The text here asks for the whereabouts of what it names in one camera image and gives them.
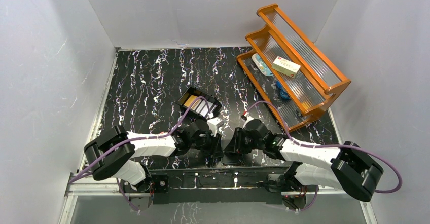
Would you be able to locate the black box of cards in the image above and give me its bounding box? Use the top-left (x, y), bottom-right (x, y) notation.
top-left (176, 86), bottom-right (222, 120)

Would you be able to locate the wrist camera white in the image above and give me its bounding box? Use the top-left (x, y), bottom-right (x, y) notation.
top-left (206, 117), bottom-right (224, 136)
top-left (241, 111), bottom-right (255, 125)

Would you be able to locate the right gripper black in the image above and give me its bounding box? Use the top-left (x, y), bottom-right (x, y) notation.
top-left (224, 127), bottom-right (264, 154)

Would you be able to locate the black aluminium base frame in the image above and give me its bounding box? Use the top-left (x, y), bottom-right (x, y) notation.
top-left (65, 167), bottom-right (370, 206)

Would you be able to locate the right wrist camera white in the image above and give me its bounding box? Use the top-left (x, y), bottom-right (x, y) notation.
top-left (241, 111), bottom-right (255, 125)

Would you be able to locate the blue small object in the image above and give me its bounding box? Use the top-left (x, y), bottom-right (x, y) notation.
top-left (275, 81), bottom-right (291, 100)

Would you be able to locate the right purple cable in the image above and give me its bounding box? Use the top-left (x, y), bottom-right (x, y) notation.
top-left (241, 101), bottom-right (403, 194)

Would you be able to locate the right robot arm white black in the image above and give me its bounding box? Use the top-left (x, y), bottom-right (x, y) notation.
top-left (224, 119), bottom-right (383, 202)

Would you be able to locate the orange wooden shelf rack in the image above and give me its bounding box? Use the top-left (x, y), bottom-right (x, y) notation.
top-left (237, 4), bottom-right (351, 132)

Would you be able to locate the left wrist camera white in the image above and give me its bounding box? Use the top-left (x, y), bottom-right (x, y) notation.
top-left (206, 117), bottom-right (224, 136)

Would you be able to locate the white blue oval package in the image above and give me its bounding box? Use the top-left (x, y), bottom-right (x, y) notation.
top-left (252, 53), bottom-right (273, 77)

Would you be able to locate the black card holder wallet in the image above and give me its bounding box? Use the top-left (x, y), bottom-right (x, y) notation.
top-left (221, 151), bottom-right (244, 166)

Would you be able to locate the cream cardboard box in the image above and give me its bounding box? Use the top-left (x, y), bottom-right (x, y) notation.
top-left (271, 56), bottom-right (301, 78)

